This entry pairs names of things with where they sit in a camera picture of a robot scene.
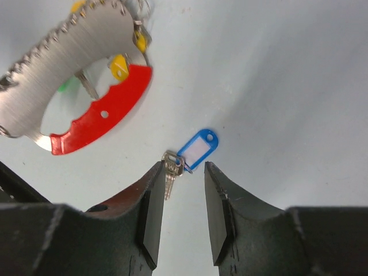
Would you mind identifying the green key tag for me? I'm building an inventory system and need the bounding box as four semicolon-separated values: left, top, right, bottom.
57;79;71;93

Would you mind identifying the blue tag key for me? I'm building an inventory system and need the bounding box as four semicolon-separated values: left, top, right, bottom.
162;129;219;200

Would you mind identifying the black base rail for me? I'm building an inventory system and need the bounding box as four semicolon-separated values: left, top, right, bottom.
1;162;50;203

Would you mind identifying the yellow key tag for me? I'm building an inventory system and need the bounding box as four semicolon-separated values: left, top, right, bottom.
70;0;150;83

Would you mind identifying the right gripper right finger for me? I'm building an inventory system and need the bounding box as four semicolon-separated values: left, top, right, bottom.
204;162;367;275

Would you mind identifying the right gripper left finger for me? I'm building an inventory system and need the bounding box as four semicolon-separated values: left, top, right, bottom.
1;162;165;275

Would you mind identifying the metal keyring holder red handle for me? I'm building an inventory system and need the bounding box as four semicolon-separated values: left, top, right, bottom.
1;1;152;155

